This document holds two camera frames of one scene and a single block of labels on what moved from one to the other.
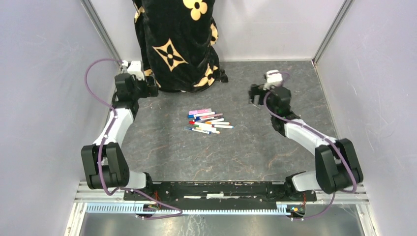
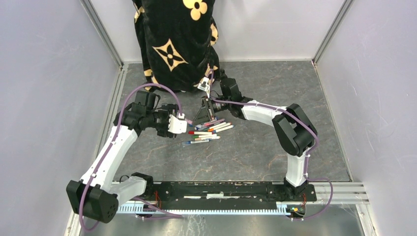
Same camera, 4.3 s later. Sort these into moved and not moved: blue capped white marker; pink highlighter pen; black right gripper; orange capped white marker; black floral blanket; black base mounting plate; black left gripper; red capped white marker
Moved: orange capped white marker; pink highlighter pen; black right gripper; black left gripper; red capped white marker; blue capped white marker
Not moved: black base mounting plate; black floral blanket
